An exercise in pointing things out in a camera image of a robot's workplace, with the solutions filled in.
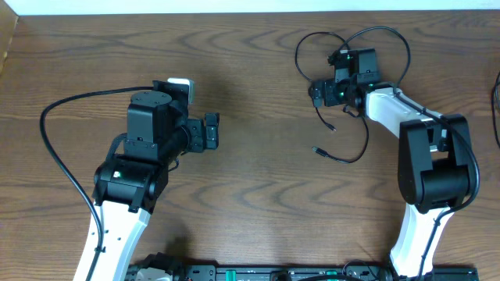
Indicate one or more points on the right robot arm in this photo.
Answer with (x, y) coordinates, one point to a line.
(436, 167)

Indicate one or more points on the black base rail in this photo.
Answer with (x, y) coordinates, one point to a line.
(164, 267)

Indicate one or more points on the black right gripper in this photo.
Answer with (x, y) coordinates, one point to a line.
(328, 87)

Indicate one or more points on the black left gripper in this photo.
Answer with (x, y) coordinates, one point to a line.
(198, 136)

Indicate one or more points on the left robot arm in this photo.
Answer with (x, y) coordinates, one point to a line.
(127, 185)

